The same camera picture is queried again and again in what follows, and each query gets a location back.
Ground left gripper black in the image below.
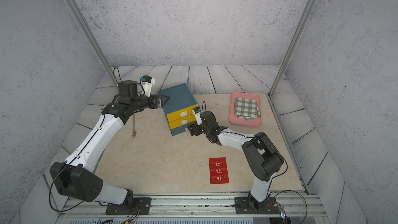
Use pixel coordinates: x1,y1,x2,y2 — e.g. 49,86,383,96
130,93,170,113

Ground teal drawer cabinet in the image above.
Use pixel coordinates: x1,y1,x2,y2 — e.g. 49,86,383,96
159,84,199,136

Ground yellow top drawer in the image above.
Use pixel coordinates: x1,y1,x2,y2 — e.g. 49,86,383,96
163,104,198,122

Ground yellow drawer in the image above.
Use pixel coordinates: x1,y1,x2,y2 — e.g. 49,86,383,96
163,104,198,122
169,114,196,130

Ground yellow bottom drawer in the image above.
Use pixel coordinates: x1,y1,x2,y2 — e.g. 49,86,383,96
169,114,196,130

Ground red postcard english text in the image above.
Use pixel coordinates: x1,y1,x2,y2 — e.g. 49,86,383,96
209,157,229,185

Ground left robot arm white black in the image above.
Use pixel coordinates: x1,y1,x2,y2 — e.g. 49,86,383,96
49,76,170,207

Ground green checked cloth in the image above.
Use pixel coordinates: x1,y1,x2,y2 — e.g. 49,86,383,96
234,97,261,120

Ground pink tray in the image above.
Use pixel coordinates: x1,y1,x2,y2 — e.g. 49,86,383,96
229,92,262,127

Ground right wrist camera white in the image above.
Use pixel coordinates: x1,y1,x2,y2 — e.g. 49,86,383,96
192,106,202,125

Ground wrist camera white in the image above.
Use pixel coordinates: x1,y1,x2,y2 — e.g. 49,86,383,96
192,106,202,125
140,75,155,96

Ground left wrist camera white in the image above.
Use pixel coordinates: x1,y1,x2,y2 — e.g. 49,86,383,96
140,75,155,96

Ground left aluminium frame post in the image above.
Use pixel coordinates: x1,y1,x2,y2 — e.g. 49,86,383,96
64,0,117,88

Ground aluminium frame post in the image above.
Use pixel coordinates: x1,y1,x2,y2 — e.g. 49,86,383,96
268,0,317,99
64,0,117,88

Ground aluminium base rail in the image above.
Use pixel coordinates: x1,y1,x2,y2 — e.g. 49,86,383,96
56,191,330,224

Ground right aluminium frame post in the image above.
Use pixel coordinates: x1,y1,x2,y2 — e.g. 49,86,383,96
268,0,317,99

